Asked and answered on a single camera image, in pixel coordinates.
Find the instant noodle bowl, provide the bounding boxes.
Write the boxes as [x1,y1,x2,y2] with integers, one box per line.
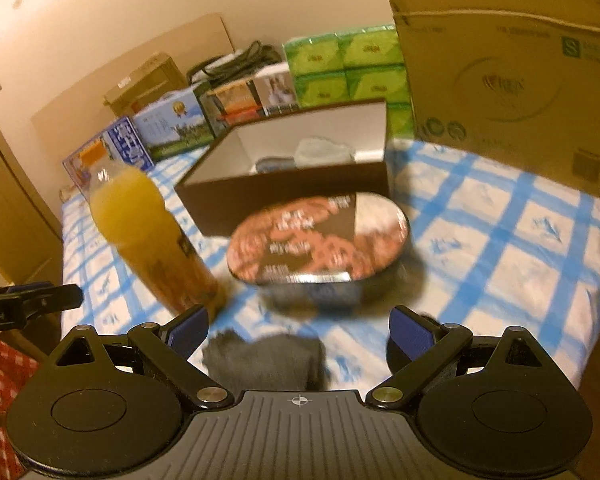
[226,192,411,309]

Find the beige sock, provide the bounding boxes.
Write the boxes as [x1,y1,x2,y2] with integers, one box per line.
[294,136,355,168]

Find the large cardboard box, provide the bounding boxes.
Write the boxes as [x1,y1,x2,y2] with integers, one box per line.
[389,0,600,196]

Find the white photo box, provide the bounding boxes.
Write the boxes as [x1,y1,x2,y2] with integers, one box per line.
[253,62,298,116]

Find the stacked red noodle bowls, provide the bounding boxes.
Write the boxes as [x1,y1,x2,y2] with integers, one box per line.
[204,77,264,136]

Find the blue white checked bedsheet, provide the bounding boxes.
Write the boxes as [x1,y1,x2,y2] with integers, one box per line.
[59,136,600,394]

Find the brown open shoe box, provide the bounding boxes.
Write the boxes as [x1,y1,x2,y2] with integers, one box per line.
[174,100,393,236]

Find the orange juice bottle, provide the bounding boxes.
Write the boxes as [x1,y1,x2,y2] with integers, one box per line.
[86,158,226,321]

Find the green tissue pack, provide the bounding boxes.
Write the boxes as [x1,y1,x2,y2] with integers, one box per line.
[284,25,415,139]

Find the black cables bundle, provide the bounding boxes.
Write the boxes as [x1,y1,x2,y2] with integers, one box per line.
[185,39,284,86]

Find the dark grey sock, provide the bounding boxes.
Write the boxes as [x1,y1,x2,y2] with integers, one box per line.
[202,330,328,396]

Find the blue green milk box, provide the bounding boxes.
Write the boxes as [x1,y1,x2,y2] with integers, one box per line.
[133,84,215,162]

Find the small brown cardboard box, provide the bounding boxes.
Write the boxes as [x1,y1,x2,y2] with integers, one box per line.
[104,52,188,117]

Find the blue milk carton box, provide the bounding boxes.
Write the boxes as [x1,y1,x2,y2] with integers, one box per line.
[61,115,156,196]

